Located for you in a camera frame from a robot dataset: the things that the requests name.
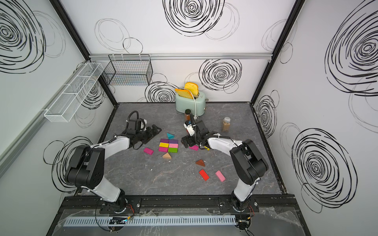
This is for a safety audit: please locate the green block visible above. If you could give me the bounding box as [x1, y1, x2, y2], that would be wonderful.
[168, 147, 178, 153]

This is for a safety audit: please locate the red block front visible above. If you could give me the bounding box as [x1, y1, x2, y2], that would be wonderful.
[199, 169, 209, 181]

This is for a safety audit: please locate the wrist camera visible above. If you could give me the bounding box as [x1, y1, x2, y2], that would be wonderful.
[184, 121, 195, 137]
[138, 119, 147, 131]

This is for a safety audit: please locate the tan wooden triangle block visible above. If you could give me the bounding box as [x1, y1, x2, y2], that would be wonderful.
[162, 152, 172, 159]

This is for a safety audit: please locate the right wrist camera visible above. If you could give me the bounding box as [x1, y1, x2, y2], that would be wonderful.
[184, 121, 195, 137]

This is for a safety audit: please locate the front toast slice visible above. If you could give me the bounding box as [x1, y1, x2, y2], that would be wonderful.
[175, 88, 195, 99]

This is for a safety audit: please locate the rear toast slice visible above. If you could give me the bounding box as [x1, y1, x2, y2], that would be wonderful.
[184, 82, 199, 96]

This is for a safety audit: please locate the glass jar tan spice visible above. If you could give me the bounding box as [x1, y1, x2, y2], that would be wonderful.
[222, 117, 231, 132]

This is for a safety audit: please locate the toast slice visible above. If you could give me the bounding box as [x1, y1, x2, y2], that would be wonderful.
[184, 82, 199, 96]
[175, 88, 195, 99]

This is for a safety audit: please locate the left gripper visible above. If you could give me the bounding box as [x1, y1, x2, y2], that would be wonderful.
[136, 126, 162, 145]

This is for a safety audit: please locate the violet purple block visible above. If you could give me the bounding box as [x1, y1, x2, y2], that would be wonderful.
[169, 139, 179, 144]

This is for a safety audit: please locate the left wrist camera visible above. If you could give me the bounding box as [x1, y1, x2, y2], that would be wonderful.
[138, 119, 147, 131]

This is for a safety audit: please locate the black wire basket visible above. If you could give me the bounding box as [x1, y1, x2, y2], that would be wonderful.
[102, 54, 153, 86]

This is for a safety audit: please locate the magenta block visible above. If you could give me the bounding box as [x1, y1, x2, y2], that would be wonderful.
[189, 145, 199, 150]
[158, 147, 169, 152]
[143, 147, 154, 155]

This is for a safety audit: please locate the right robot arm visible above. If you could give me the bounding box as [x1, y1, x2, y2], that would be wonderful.
[181, 113, 269, 212]

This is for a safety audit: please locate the mint green toaster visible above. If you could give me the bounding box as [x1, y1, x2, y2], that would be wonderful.
[175, 92, 206, 116]

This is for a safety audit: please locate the white toaster power cable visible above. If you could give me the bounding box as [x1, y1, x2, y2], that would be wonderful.
[188, 90, 199, 122]

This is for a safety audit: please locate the white wire shelf basket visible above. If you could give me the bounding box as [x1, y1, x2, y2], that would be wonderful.
[44, 63, 104, 123]

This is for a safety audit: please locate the grey slotted cable duct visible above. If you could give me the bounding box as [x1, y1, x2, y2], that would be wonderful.
[63, 215, 237, 228]

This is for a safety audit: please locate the teal triangle block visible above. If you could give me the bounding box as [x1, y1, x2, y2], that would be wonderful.
[167, 133, 175, 139]

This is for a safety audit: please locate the light pink block front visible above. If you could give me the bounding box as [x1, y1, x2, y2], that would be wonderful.
[216, 171, 226, 182]

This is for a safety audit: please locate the brown spice bottle black cap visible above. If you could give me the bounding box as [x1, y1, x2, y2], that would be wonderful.
[185, 109, 192, 121]

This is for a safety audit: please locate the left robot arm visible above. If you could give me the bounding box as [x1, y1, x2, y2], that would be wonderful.
[64, 111, 162, 214]

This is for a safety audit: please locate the black mounting rail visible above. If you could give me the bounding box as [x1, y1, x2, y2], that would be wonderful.
[59, 194, 297, 214]

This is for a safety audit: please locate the brown triangle block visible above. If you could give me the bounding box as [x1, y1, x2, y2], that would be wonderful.
[196, 159, 206, 167]

